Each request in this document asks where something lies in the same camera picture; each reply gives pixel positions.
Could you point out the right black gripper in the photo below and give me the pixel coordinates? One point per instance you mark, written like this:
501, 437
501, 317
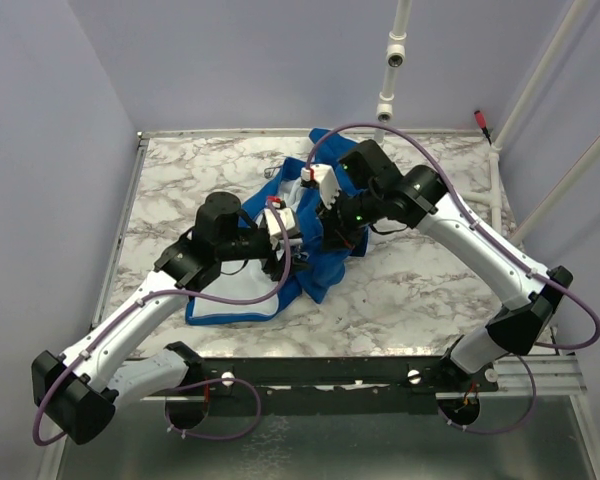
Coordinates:
333, 232

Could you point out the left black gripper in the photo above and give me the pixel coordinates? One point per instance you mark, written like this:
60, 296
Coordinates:
271, 263

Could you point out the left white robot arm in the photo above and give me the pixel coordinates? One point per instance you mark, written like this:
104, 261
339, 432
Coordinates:
80, 389

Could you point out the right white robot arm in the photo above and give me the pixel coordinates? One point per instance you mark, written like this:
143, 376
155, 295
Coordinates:
529, 292

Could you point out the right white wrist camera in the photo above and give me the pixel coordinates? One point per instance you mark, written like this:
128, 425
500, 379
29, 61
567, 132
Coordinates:
322, 178

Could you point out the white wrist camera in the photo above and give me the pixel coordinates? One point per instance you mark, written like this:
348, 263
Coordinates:
278, 218
322, 178

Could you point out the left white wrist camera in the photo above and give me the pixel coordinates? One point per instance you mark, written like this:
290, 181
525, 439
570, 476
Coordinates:
278, 218

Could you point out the white PVC pipe frame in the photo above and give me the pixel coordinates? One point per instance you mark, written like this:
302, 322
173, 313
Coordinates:
463, 56

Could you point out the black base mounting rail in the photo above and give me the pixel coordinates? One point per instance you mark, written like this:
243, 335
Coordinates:
306, 386

